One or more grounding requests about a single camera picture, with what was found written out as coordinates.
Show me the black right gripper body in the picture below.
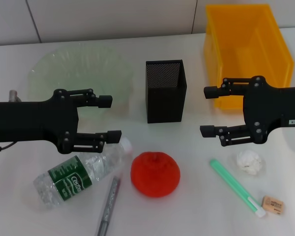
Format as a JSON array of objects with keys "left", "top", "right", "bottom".
[{"left": 243, "top": 75, "right": 295, "bottom": 145}]

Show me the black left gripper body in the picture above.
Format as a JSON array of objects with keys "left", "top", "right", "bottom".
[{"left": 0, "top": 88, "right": 80, "bottom": 155}]

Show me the white paper ball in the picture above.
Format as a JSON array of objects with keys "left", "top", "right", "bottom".
[{"left": 236, "top": 149, "right": 263, "bottom": 176}]

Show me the red-orange toy orange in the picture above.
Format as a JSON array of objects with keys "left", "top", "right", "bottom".
[{"left": 130, "top": 151, "right": 181, "bottom": 198}]

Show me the green white pen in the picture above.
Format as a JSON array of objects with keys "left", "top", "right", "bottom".
[{"left": 209, "top": 158, "right": 267, "bottom": 218}]

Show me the clear water bottle green label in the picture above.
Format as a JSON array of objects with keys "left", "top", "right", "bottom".
[{"left": 33, "top": 137, "right": 134, "bottom": 209}]

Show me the clear green glass fruit plate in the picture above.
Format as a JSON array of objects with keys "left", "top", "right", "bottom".
[{"left": 27, "top": 43, "right": 135, "bottom": 116}]

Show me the black mesh pen holder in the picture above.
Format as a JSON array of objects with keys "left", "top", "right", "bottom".
[{"left": 145, "top": 59, "right": 188, "bottom": 124}]

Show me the grey marker pen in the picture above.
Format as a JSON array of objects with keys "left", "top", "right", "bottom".
[{"left": 96, "top": 176, "right": 121, "bottom": 236}]

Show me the beige eraser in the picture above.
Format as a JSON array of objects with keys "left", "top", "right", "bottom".
[{"left": 262, "top": 195, "right": 285, "bottom": 210}]

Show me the left gripper silver connector stub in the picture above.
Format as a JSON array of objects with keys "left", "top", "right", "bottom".
[{"left": 9, "top": 90, "right": 22, "bottom": 103}]

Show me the yellow plastic bin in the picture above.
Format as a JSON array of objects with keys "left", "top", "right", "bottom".
[{"left": 203, "top": 3, "right": 295, "bottom": 111}]

